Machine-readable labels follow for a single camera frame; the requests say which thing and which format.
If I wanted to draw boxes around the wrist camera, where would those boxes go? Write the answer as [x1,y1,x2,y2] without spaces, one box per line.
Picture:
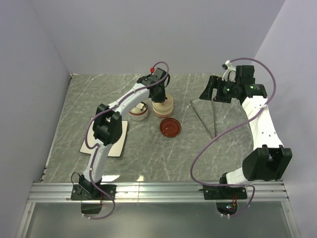
[150,67,166,79]
[222,60,236,81]

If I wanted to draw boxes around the metal serving tongs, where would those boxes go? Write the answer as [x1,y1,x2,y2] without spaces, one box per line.
[189,98,216,140]

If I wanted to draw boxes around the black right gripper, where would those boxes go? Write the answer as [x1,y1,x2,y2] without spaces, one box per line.
[199,75,240,104]

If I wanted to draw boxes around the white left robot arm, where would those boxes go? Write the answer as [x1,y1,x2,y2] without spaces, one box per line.
[73,67,170,200]

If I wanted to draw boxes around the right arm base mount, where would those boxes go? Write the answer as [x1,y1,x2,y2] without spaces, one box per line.
[200,185,247,216]

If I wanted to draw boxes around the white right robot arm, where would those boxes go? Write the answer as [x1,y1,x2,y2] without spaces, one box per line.
[199,61,292,198]

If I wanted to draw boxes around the sushi roll piece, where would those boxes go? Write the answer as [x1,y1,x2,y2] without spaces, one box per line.
[136,102,147,111]

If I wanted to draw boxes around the pink lunch bowl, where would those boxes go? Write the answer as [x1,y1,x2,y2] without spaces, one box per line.
[153,109,173,118]

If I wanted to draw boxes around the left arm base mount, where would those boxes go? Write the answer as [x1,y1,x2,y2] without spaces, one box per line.
[70,172,117,215]

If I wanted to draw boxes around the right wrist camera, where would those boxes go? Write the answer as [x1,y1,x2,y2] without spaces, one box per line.
[222,60,236,81]

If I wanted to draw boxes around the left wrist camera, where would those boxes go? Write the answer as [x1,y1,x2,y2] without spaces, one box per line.
[150,67,166,79]

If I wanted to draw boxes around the red round lid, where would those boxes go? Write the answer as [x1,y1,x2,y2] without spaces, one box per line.
[159,118,181,137]

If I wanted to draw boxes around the beige round lid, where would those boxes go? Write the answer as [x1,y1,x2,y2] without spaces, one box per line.
[152,93,173,112]

